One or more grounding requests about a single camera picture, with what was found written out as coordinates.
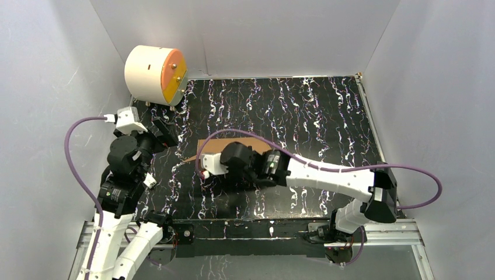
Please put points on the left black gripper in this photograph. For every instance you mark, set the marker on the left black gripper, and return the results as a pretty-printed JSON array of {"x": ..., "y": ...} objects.
[{"x": 161, "y": 129}]

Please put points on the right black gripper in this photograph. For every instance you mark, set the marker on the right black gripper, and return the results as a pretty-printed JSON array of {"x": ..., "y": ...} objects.
[{"x": 232, "y": 172}]

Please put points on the brown cardboard box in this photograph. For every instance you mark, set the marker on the brown cardboard box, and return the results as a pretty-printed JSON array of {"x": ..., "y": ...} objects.
[{"x": 218, "y": 144}]

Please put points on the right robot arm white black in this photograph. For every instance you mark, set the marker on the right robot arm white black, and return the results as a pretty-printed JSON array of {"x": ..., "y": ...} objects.
[{"x": 373, "y": 191}]

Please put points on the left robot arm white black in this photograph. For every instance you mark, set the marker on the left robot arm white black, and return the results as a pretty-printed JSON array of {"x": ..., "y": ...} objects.
[{"x": 123, "y": 182}]

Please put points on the white cylindrical drum orange face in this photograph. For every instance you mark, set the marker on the white cylindrical drum orange face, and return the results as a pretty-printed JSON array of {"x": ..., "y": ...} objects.
[{"x": 156, "y": 75}]

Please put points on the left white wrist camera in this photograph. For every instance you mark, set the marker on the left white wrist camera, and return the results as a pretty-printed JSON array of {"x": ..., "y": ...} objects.
[{"x": 126, "y": 121}]

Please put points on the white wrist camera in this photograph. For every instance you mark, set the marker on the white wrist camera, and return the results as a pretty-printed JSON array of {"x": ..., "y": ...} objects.
[
  {"x": 126, "y": 121},
  {"x": 211, "y": 165}
]

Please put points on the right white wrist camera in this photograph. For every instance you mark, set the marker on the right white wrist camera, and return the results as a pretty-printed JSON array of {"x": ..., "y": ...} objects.
[{"x": 211, "y": 165}]

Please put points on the aluminium frame rail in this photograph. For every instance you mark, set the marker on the aluminium frame rail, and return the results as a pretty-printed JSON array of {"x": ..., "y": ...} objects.
[{"x": 283, "y": 237}]

